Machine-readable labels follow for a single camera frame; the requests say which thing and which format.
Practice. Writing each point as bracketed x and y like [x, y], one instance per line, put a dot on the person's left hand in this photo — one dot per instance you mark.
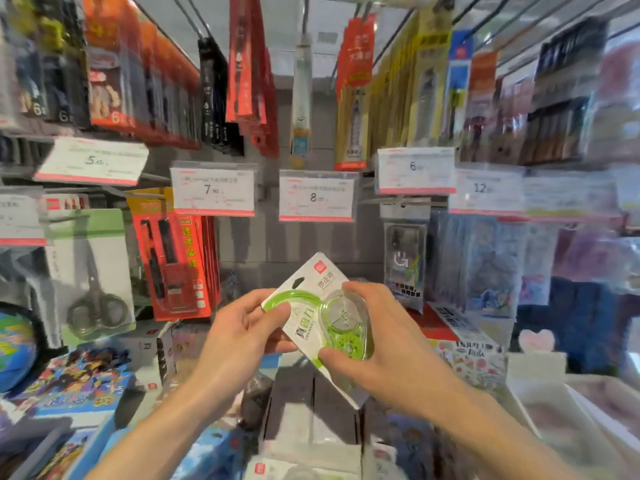
[235, 344]

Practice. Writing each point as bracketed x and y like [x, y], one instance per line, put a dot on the person's right hand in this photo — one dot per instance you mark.
[400, 359]

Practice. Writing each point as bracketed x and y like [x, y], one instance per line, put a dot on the green correction tape pack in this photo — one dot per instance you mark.
[310, 314]

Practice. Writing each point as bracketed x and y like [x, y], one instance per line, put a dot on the blue correction tape pack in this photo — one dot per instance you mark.
[215, 449]

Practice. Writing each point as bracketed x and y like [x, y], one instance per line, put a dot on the person's left forearm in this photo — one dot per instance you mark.
[150, 439]

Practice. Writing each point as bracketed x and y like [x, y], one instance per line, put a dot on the white pink display box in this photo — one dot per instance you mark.
[575, 424]

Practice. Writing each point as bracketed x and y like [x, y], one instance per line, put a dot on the red cardboard box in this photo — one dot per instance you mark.
[430, 322]

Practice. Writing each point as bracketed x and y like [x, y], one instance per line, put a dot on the white printed sticker box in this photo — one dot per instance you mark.
[470, 357]

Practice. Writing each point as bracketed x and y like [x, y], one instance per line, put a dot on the pony sticker bag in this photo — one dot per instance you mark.
[410, 444]

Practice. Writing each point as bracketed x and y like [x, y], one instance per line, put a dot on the small white boxes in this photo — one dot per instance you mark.
[145, 349]

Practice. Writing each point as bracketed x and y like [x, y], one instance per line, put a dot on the clear pack with black item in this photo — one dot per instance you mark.
[405, 264]

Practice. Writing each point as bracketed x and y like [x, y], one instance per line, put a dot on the stack of red pen packs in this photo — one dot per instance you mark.
[172, 264]

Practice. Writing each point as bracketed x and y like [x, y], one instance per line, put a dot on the open white cardboard box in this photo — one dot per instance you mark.
[310, 414]

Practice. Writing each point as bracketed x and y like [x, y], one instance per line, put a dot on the row of clear sticker bags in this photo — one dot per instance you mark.
[480, 269]

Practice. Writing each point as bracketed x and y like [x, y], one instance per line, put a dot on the white heart-top box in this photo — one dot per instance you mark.
[537, 357]

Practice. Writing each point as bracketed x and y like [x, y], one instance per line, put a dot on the green card scissors pack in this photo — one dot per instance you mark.
[92, 279]

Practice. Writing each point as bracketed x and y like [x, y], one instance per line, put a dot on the blue cartoon card box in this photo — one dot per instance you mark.
[75, 379]

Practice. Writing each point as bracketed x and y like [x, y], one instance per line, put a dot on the row of blue clear bags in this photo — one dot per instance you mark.
[575, 324]

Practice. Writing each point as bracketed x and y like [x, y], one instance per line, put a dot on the blue globe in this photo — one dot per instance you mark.
[15, 344]

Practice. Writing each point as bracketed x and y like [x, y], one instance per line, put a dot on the row of black ink packs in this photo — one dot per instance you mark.
[215, 94]

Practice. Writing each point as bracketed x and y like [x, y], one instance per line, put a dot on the white slim pack blue label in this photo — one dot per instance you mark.
[301, 94]

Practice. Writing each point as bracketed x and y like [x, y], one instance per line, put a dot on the row of red slim packs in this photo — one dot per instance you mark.
[250, 79]

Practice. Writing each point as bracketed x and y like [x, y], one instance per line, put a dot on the row of orange-topped packs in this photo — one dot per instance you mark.
[482, 104]

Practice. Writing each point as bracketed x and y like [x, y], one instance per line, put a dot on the row of blue-topped packs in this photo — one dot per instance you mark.
[457, 84]

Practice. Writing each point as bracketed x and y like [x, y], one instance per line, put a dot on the row of black pen packs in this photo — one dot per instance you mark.
[565, 94]

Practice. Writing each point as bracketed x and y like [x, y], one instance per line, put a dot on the row of black yellow packs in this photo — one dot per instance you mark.
[50, 69]

